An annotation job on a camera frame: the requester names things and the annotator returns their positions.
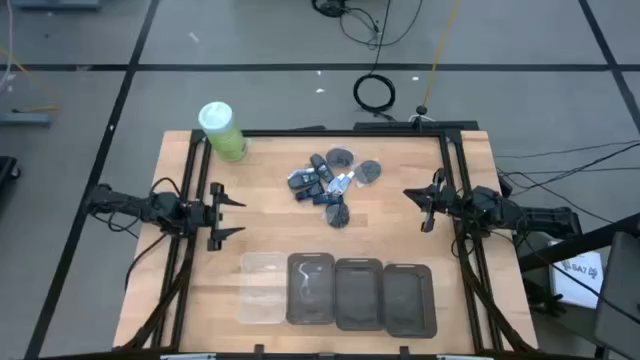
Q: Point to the green wipes canister white lid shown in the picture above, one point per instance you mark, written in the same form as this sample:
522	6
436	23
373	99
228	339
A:
225	140

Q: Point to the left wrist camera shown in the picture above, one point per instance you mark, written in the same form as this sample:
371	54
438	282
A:
167	207

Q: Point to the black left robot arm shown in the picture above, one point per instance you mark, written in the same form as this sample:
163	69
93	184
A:
125	205

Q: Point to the dark key fob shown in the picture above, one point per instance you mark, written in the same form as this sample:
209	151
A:
304	179

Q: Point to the smoky grey plastic bin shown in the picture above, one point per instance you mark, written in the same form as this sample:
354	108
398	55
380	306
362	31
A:
410	305
360	300
310	300

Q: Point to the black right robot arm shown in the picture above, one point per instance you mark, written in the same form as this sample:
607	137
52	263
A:
540	217

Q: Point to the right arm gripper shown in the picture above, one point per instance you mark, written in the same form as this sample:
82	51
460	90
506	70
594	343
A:
445	202

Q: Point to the black ball-head post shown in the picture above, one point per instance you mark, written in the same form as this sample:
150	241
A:
421	109

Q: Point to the black stand foot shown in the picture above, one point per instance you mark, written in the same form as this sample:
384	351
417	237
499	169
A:
545	300

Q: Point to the dark grey panel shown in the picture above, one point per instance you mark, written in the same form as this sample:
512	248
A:
620	300

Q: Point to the small black tube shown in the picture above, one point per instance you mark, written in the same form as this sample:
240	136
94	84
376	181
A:
310	191

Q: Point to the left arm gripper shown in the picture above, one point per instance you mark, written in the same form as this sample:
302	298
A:
215	220

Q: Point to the black metal table frame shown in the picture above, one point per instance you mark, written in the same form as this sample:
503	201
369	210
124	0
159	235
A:
350	133

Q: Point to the black equipment piece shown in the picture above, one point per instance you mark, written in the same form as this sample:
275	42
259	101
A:
7	172

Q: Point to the black metal beam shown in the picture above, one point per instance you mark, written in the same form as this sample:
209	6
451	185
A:
575	245

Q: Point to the small dark blue tube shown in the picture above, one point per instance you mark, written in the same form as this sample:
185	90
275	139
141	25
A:
322	199

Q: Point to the white printed cardboard box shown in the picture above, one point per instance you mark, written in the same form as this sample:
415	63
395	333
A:
575	277

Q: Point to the clear plastic container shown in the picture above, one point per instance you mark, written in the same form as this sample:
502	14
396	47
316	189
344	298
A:
262	300

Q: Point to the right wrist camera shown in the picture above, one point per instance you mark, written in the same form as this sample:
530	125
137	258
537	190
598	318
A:
487	199

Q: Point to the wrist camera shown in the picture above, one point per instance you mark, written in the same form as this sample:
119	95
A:
167	207
487	199

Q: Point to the grey base plate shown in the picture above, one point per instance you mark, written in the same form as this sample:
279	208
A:
25	119

